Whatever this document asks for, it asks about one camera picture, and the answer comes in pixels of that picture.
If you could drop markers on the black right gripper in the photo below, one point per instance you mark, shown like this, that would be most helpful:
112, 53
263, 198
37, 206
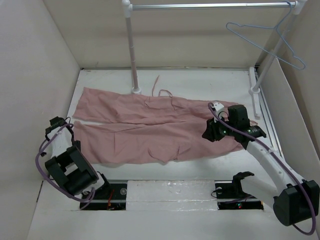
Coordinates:
210, 133

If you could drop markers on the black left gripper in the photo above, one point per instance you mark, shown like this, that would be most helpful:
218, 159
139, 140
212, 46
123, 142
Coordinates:
78, 144

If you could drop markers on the pink trousers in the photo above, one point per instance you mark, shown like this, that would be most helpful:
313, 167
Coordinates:
121, 129

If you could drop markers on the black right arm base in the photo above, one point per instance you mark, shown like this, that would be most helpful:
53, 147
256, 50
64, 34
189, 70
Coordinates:
230, 195

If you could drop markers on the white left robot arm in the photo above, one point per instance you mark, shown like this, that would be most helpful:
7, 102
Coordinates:
70, 169

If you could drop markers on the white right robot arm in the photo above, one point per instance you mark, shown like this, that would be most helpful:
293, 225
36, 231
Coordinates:
292, 198

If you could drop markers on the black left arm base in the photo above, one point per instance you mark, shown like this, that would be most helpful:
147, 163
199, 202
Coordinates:
108, 199

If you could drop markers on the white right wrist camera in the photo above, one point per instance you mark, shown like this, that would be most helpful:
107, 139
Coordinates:
217, 108

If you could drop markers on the blue wire hanger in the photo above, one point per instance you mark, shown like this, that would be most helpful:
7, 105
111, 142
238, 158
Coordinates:
277, 46

